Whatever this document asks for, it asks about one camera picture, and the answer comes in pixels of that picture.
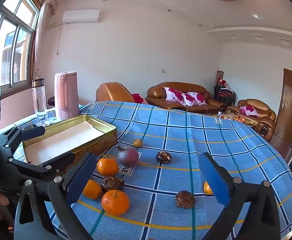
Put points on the gold metal tin tray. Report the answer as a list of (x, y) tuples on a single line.
[(60, 140)]

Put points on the white air conditioner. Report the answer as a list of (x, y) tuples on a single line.
[(80, 16)]

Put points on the coffee table with snacks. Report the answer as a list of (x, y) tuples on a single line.
[(236, 118)]

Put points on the tall patterned cylinder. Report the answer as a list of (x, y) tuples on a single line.
[(220, 74)]

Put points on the blue plaid blanket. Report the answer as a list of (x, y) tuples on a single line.
[(186, 135)]

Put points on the red plush doll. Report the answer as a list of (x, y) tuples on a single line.
[(221, 82)]

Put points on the small yellowish pear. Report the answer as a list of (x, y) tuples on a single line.
[(137, 143)]

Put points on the clear glass bottle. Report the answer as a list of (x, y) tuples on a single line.
[(39, 100)]

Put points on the brown wooden door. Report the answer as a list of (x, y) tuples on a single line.
[(288, 105)]

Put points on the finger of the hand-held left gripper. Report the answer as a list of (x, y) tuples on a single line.
[(30, 131), (55, 163)]

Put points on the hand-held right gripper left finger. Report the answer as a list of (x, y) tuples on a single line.
[(82, 177)]

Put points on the floral pink pillow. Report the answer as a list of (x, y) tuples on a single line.
[(173, 93), (249, 110), (194, 98)]

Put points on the red cushion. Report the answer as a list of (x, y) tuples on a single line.
[(138, 98)]

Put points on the orange mandarin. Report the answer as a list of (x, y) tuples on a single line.
[(107, 166), (207, 188), (115, 202), (92, 189)]

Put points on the brown leather sofa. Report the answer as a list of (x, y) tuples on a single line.
[(158, 92)]

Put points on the stacked dark chairs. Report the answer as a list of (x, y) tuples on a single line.
[(226, 95)]

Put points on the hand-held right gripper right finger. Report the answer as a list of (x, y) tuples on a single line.
[(214, 180)]

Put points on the dark red pomegranate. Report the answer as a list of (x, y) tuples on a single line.
[(127, 155)]

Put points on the dark round stool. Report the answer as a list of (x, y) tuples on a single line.
[(51, 101)]

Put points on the pink electric kettle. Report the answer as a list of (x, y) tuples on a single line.
[(65, 95)]

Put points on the window with metal frame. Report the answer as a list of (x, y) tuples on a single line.
[(8, 42)]

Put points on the pink curtain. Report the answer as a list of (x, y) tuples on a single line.
[(42, 30)]

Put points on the brown leather armchair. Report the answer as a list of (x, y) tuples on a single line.
[(263, 110), (113, 92)]

